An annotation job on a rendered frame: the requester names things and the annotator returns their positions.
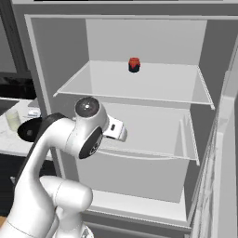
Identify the glass of lemonade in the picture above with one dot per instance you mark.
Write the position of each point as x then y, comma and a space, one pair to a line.
13, 120

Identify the red and black jar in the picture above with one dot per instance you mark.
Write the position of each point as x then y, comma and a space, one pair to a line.
134, 64

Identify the grey fridge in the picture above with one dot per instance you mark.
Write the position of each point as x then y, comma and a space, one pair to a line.
145, 34

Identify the dark base cupboards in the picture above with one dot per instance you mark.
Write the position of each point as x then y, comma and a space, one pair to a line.
6, 186

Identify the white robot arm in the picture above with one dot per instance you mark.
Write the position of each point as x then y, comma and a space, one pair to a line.
37, 186

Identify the grey fridge door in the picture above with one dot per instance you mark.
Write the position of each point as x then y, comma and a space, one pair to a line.
224, 173

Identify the clear fridge drawer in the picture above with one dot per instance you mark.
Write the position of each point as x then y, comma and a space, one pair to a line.
155, 136

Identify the glass fridge shelf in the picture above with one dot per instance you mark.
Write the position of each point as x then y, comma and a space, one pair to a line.
161, 82

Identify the white ice bowl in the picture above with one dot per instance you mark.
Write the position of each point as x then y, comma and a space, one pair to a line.
34, 112

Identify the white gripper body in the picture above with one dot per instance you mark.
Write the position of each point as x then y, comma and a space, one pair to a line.
122, 134

